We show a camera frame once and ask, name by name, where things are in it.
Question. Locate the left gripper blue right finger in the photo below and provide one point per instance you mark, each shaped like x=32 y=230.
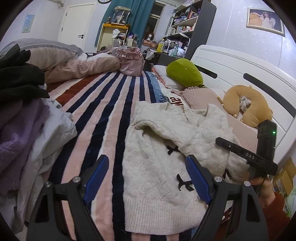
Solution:
x=247 y=221

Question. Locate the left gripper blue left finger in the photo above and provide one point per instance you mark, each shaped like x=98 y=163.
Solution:
x=48 y=221

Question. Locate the cream knit sweater with bows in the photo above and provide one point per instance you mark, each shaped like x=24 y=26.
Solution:
x=157 y=142

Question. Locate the red sleeved right forearm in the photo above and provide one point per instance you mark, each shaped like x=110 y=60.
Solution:
x=275 y=216

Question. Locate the right hand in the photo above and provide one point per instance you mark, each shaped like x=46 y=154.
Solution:
x=266 y=194

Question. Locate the cardboard box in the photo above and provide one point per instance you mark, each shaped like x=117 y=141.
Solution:
x=283 y=181

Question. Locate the tan U-shaped plush pillow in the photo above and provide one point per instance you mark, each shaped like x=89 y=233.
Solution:
x=248 y=102

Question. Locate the light grey garment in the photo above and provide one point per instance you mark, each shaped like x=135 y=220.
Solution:
x=57 y=130

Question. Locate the pink bed pillow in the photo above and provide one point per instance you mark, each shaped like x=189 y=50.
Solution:
x=199 y=98

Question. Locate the purple fleece garment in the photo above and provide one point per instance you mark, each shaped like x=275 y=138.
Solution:
x=19 y=130

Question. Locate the striped pink navy blanket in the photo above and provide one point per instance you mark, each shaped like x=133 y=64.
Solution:
x=102 y=107

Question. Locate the white bed headboard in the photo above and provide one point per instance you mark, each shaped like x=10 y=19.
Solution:
x=223 y=68

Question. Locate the green plush pillow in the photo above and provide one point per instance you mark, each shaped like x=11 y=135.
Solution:
x=184 y=72

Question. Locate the black garment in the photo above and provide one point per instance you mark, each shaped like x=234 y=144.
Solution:
x=20 y=81

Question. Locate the grey pink striped duvet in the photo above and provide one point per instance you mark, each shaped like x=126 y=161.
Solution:
x=62 y=62

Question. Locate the pink satin bag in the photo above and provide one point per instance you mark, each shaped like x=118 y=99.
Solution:
x=131 y=60

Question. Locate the dark tall bookshelf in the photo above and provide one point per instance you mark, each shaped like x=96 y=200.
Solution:
x=190 y=25

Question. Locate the yellow shelf unit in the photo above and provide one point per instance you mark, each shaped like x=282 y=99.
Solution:
x=108 y=34

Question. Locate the white door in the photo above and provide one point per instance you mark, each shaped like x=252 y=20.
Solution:
x=75 y=24

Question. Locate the glass display case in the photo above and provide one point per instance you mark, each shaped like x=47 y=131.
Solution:
x=120 y=15

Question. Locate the white air conditioner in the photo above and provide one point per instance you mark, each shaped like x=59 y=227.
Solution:
x=59 y=3

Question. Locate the teal curtain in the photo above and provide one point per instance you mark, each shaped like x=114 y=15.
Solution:
x=139 y=15

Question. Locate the framed wall photo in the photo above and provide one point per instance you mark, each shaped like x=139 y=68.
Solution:
x=266 y=20

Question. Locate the small blue wall poster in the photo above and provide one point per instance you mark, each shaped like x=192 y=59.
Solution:
x=28 y=23

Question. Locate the round wall clock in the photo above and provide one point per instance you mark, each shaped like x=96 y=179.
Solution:
x=104 y=1

